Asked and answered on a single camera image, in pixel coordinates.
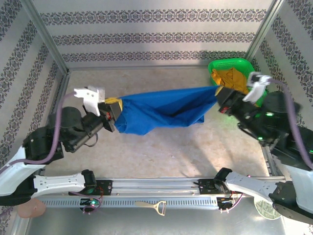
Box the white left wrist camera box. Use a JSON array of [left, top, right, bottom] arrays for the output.
[[73, 85, 106, 117]]

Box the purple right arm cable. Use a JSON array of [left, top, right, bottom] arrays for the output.
[[219, 78, 313, 213]]

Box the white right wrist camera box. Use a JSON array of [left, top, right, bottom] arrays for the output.
[[242, 72, 272, 103]]

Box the green patterned white bowl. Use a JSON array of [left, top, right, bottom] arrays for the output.
[[253, 195, 282, 220]]

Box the translucent pink cup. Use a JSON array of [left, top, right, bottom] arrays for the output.
[[17, 197, 46, 218]]

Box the aluminium frame bar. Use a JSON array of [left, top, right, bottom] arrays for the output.
[[260, 145, 282, 177], [34, 70, 70, 178], [66, 64, 211, 71]]

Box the yellow cloth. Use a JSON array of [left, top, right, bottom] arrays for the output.
[[211, 68, 260, 106]]

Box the slotted grey cable duct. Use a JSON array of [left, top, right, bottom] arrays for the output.
[[40, 197, 219, 209]]

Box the green plastic basket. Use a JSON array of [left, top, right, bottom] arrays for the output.
[[207, 57, 268, 108]]

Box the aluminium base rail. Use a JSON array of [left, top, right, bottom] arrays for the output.
[[22, 177, 289, 198]]

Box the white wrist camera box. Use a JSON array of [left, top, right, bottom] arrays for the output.
[[242, 72, 272, 103], [73, 85, 106, 117]]

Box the blue printed t-shirt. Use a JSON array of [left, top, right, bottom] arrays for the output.
[[114, 85, 221, 136]]

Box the beige handled peeler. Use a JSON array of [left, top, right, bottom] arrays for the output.
[[134, 200, 167, 216]]

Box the aluminium frame post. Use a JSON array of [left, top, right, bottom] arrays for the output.
[[21, 0, 70, 74], [246, 0, 286, 59]]

